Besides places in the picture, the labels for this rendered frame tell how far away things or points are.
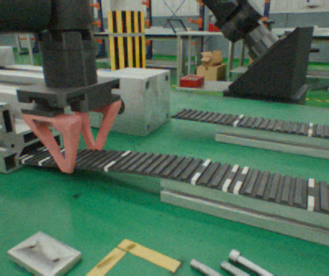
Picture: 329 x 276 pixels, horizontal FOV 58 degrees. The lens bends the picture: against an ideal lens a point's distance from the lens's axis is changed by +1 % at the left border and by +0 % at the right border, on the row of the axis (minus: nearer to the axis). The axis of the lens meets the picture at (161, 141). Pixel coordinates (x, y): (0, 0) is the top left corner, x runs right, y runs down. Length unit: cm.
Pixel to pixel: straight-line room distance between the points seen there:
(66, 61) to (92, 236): 17
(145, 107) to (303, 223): 29
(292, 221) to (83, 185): 22
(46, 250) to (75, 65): 18
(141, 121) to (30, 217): 24
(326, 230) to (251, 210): 6
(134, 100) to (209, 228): 26
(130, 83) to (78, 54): 17
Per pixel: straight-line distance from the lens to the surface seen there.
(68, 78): 33
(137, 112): 48
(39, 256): 26
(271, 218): 29
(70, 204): 33
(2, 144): 42
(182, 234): 28
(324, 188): 31
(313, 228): 29
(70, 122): 31
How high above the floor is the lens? 95
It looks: 21 degrees down
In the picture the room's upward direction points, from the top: 1 degrees counter-clockwise
